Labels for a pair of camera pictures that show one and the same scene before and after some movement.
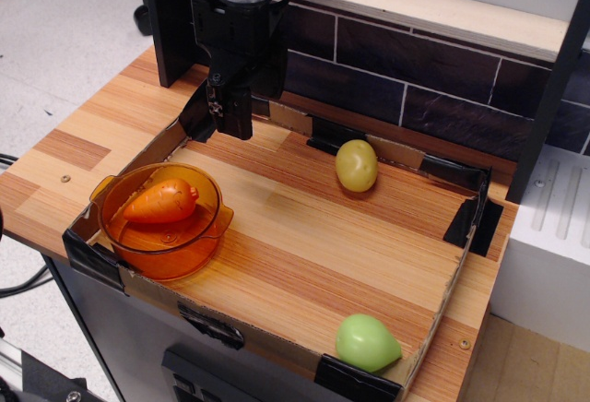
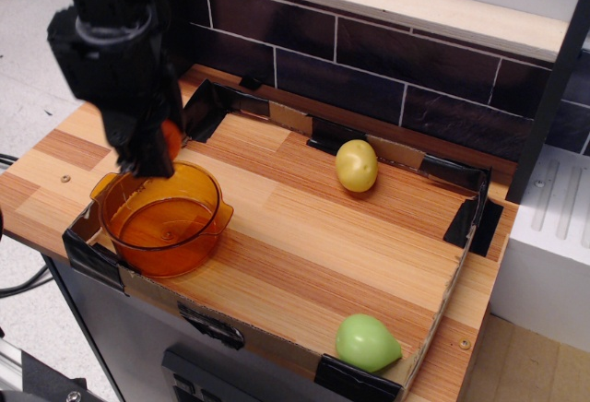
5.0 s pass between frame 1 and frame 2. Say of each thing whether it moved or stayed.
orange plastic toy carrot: moved
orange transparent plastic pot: stayed
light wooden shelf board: stayed
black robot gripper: moved
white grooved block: stayed
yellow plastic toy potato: stayed
